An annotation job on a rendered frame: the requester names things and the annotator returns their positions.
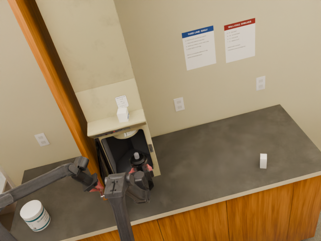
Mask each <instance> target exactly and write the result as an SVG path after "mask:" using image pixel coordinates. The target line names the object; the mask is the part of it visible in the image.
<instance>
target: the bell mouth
mask: <svg viewBox="0 0 321 241"><path fill-rule="evenodd" d="M137 132H138V130H134V131H129V132H126V133H122V134H118V135H115V136H114V137H115V138H118V139H126V138H129V137H131V136H133V135H135V134H136V133H137Z"/></svg>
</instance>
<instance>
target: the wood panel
mask: <svg viewBox="0 0 321 241"><path fill-rule="evenodd" d="M7 1H8V3H9V5H10V8H11V10H12V12H13V14H14V16H15V18H16V20H17V22H18V24H19V26H20V28H21V30H22V32H23V35H24V37H25V39H26V41H27V43H28V45H29V47H30V49H31V51H32V53H33V55H34V57H35V59H36V62H37V64H38V66H39V68H40V70H41V72H42V74H43V76H44V78H45V80H46V82H47V84H48V86H49V88H50V91H51V93H52V95H53V97H54V99H55V101H56V103H57V105H58V107H59V109H60V111H61V113H62V115H63V118H64V120H65V122H66V124H67V126H68V128H69V130H70V132H71V134H72V136H73V138H74V140H75V142H76V145H77V147H78V149H79V151H80V153H81V155H82V156H83V157H86V158H88V159H89V163H88V166H87V167H88V169H89V171H90V174H91V175H92V174H94V173H97V177H98V179H99V182H100V183H101V185H102V186H103V187H104V189H103V191H105V186H104V184H103V181H102V179H101V176H100V171H99V165H98V158H97V152H96V143H95V141H94V138H91V137H88V136H87V121H86V118H85V116H84V114H83V111H82V109H81V107H80V104H79V102H78V99H77V97H76V95H75V92H74V90H73V88H72V85H71V83H70V81H69V78H68V76H67V74H66V71H65V69H64V66H63V64H62V62H61V59H60V57H59V55H58V52H57V50H56V48H55V45H54V43H53V41H52V39H51V36H50V34H49V32H48V29H47V27H46V25H45V22H44V20H43V17H42V15H41V13H40V10H39V8H38V6H37V3H36V1H35V0H7Z"/></svg>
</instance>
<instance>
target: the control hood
mask: <svg viewBox="0 0 321 241"><path fill-rule="evenodd" d="M146 124H147V123H146V119H145V115H144V111H143V109H139V110H135V111H131V112H129V121H127V122H119V120H118V116H117V115H116V116H112V117H108V118H104V119H101V120H96V121H92V122H88V124H87V136H88V137H91V138H96V135H100V134H103V133H107V132H111V131H116V130H120V129H123V128H127V127H130V128H135V127H139V126H143V125H146Z"/></svg>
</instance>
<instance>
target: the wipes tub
mask: <svg viewBox="0 0 321 241"><path fill-rule="evenodd" d="M20 215H21V217H22V218H23V220H24V221H25V222H26V223H27V224H28V226H29V227H30V228H31V229H32V230H33V231H41V230H43V229H45V228H46V227H47V226H48V225H49V223H50V220H51V218H50V216H49V214H48V212H47V211H46V210H45V208H44V207H43V205H42V204H41V202H40V201H38V200H32V201H30V202H28V203H26V204H25V205H24V206H23V207H22V209H21V211H20Z"/></svg>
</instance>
